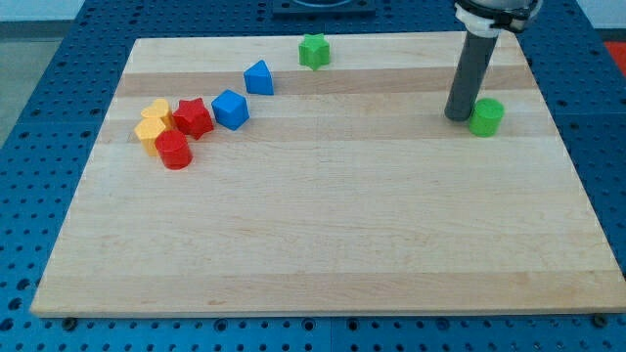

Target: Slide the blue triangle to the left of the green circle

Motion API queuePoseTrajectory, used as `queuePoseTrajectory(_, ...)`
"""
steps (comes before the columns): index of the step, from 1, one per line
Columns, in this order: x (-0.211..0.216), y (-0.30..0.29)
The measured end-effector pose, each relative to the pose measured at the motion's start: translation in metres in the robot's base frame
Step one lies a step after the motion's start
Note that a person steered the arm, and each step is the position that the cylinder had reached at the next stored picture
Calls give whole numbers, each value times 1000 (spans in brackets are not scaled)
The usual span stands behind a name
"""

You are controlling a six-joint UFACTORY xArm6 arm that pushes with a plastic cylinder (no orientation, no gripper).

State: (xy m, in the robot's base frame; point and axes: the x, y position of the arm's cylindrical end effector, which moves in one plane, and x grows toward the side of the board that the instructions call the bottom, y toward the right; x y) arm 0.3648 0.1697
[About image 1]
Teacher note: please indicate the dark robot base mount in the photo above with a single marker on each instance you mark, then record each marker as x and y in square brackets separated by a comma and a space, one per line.
[284, 8]

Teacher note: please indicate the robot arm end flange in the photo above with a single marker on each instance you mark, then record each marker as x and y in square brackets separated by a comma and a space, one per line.
[487, 18]

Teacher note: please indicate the yellow pentagon block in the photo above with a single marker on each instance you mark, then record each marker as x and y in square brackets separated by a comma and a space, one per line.
[147, 131]

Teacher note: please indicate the green star block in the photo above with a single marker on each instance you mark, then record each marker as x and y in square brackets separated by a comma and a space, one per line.
[314, 51]

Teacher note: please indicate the blue cube block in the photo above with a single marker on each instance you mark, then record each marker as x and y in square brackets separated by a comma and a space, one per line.
[230, 109]

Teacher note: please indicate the wooden board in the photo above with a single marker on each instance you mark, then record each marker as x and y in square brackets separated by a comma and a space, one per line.
[347, 192]

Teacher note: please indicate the red cylinder block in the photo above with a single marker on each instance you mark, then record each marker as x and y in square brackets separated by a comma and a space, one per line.
[173, 149]

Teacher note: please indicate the green cylinder block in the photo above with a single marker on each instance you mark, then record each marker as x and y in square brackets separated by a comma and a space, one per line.
[486, 117]

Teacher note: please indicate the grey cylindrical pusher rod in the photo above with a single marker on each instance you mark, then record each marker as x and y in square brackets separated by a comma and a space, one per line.
[471, 68]

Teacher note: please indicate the red star block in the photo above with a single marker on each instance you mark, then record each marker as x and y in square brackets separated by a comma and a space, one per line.
[193, 118]

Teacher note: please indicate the blue triangle block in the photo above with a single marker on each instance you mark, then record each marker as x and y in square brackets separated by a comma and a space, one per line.
[258, 79]

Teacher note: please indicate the yellow heart block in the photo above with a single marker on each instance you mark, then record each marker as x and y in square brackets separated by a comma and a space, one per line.
[160, 109]

